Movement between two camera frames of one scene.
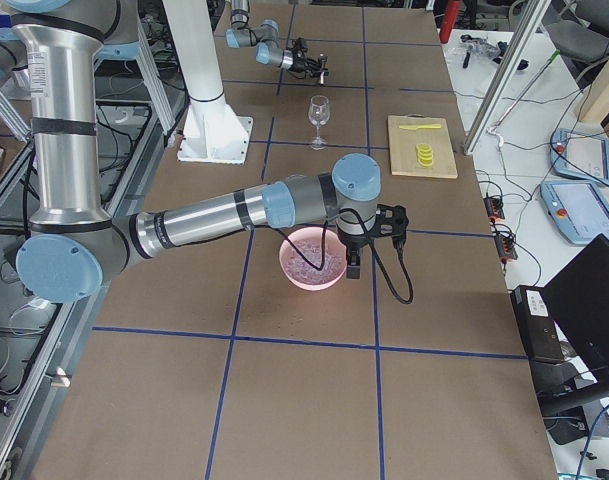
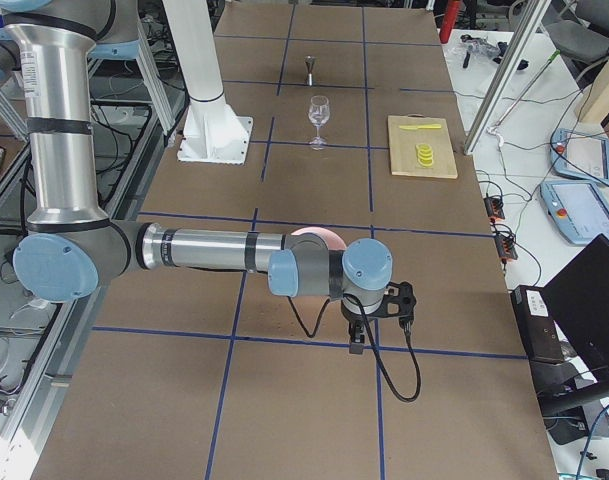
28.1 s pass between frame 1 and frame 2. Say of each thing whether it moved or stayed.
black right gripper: moved
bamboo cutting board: stayed
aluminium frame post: stayed
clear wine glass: stayed
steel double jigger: moved
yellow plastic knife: stayed
